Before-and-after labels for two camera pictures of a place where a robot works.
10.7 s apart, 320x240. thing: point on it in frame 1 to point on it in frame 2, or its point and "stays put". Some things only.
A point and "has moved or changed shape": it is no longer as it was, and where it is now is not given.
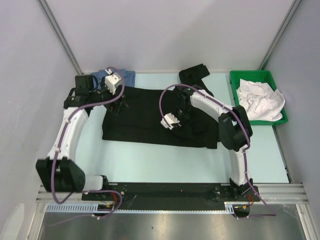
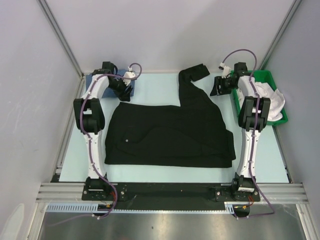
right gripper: (183, 120) to (218, 81)
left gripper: (115, 107) to (125, 94)
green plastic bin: (259, 76) stays put
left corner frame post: (58, 33) stays put
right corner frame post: (293, 10) stays put
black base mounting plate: (170, 196) stays put
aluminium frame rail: (273, 193) stays put
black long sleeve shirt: (166, 118) has moved or changed shape
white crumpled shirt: (260, 101) stays put
